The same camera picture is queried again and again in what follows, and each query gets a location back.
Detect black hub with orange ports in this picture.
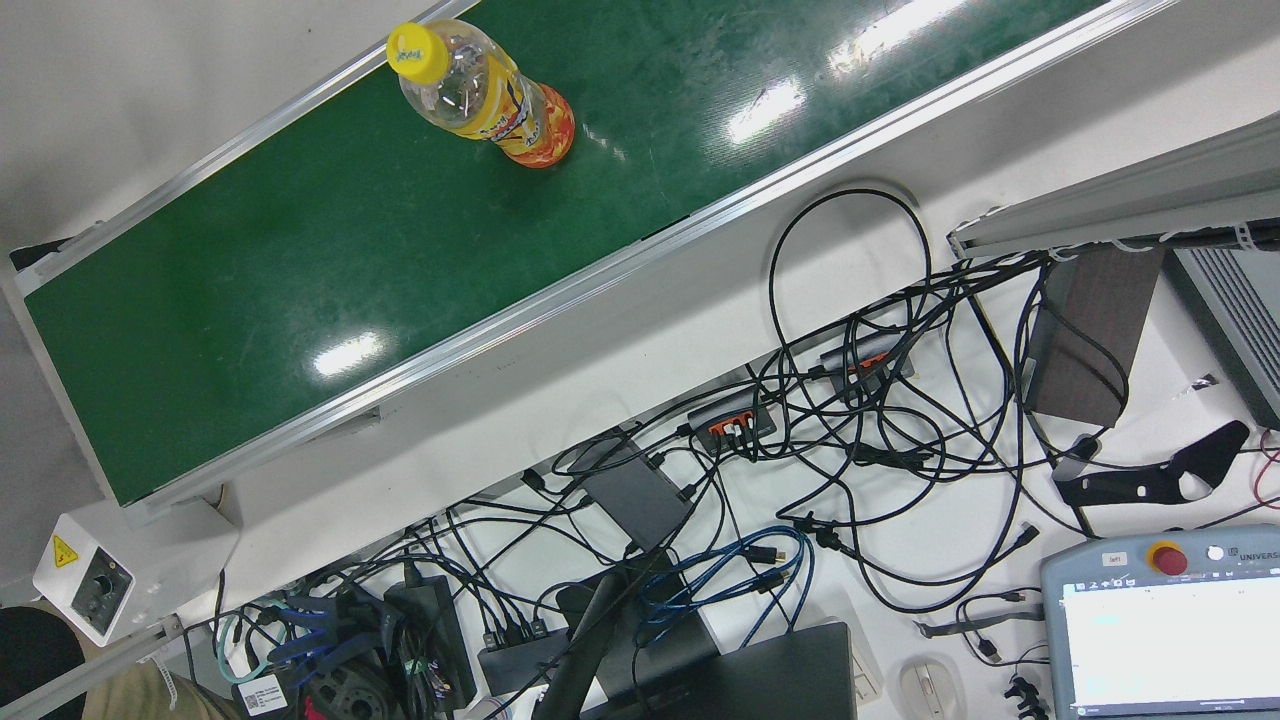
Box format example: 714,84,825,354
820,335,916,393
687,390,779,456

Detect dark grey flat box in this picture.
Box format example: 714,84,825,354
578,438,696,551

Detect green conveyor belt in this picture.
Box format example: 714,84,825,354
0,0,1186,526

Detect black monitor stand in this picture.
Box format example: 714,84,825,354
535,555,721,720

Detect orange juice bottle yellow cap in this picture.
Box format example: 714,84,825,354
387,22,576,169

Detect black multiport hub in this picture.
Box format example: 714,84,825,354
478,620,571,696

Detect black power adapter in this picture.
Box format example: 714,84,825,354
385,575,479,711

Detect white computer mouse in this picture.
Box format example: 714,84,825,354
898,655,966,720

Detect black blue mechanical device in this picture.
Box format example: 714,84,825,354
265,590,401,720

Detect dark brown wooden block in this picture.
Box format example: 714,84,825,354
1022,245,1166,429

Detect black plug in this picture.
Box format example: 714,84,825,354
1005,675,1051,720

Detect white printed label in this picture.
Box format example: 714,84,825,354
235,675,291,716

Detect white conveyor control box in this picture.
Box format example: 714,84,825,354
33,497,241,648

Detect grey teach pendant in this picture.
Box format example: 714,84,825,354
1040,525,1280,720

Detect grey finned power supply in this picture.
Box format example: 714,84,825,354
1163,245,1280,431

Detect person in tan shirt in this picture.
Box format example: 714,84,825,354
0,605,241,720

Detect blue cable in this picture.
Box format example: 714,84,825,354
635,525,816,651

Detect long black looped cable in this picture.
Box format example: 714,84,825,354
768,188,936,421

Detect black metal bracket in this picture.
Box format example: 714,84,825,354
1055,420,1251,509

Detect aluminium profile post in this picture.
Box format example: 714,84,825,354
947,112,1280,261

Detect aluminium rail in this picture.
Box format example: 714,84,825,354
0,615,186,720

